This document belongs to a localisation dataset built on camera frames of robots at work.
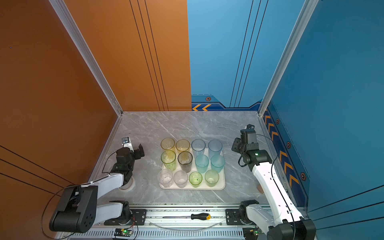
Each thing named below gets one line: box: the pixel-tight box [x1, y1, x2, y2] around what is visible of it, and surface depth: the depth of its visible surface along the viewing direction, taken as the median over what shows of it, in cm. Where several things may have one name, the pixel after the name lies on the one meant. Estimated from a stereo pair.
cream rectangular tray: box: [159, 147, 226, 190], surface depth 84 cm
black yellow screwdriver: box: [162, 213, 211, 220], surface depth 74 cm
